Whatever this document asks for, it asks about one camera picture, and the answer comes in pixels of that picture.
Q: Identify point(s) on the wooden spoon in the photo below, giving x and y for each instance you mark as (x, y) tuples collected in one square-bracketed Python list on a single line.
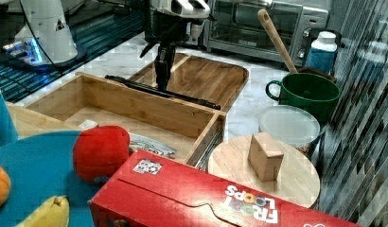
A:
[(267, 23)]

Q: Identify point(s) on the orange toy fruit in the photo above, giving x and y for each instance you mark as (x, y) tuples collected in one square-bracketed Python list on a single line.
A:
[(5, 186)]

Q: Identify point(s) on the yellow toy banana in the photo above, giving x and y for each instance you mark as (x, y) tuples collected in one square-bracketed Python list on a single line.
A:
[(54, 212)]

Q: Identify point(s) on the blue plate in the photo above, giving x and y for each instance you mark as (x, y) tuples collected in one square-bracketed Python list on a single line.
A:
[(39, 167)]

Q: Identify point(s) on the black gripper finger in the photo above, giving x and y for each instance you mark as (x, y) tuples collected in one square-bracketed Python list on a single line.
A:
[(163, 64)]

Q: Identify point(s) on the clear plastic lidded container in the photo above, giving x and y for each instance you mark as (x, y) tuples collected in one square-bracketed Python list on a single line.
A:
[(290, 125)]

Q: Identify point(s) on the red Froot Loops box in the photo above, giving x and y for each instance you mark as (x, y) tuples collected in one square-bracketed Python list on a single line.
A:
[(152, 191)]

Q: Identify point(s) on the silver toaster oven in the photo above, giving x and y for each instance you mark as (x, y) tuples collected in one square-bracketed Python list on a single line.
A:
[(236, 27)]

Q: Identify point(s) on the bamboo drawer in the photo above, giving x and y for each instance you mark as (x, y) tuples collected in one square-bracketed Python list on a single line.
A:
[(191, 129)]

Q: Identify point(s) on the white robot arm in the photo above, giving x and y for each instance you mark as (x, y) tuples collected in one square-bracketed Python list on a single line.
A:
[(196, 11)]

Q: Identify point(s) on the blue bottle white cap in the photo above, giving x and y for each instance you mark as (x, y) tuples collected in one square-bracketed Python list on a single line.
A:
[(322, 52)]

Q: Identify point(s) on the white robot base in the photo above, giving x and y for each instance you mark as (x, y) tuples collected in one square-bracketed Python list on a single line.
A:
[(46, 39)]

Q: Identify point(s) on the Deep River chips bag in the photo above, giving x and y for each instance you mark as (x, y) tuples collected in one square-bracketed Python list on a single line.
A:
[(154, 146)]

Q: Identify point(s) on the small white box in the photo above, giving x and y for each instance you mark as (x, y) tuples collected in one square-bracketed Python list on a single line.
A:
[(88, 124)]

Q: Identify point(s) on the red plush toy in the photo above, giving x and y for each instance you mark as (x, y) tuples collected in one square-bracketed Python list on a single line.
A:
[(99, 152)]

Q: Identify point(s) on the green ceramic mug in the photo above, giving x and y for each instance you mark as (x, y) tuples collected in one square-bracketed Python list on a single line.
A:
[(311, 93)]

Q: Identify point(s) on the blue cup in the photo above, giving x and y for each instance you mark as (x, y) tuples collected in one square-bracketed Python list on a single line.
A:
[(8, 132)]

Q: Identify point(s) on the wooden cutting board tray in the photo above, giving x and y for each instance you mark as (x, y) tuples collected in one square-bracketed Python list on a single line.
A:
[(196, 84)]

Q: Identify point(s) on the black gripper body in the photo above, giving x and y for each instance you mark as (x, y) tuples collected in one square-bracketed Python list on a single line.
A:
[(164, 29)]

